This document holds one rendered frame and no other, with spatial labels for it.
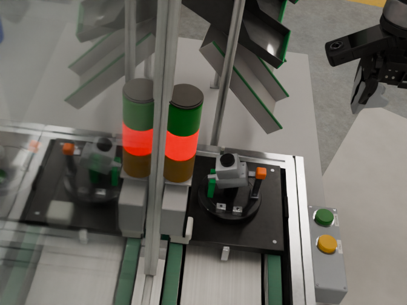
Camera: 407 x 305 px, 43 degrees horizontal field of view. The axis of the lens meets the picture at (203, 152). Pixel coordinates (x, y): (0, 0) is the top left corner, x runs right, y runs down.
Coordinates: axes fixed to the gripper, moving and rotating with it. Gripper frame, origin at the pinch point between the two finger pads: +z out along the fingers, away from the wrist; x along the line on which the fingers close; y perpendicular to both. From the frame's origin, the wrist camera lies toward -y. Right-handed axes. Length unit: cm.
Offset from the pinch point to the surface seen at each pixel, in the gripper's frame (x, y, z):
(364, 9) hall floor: 259, 83, 123
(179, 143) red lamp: -26.6, -31.7, -11.5
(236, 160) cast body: -5.2, -20.3, 13.6
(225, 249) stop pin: -18.1, -20.1, 26.8
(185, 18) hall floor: 217, -43, 123
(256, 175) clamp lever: -5.9, -15.6, 16.6
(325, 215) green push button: -6.6, 1.7, 26.1
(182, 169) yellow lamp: -26.4, -30.8, -5.7
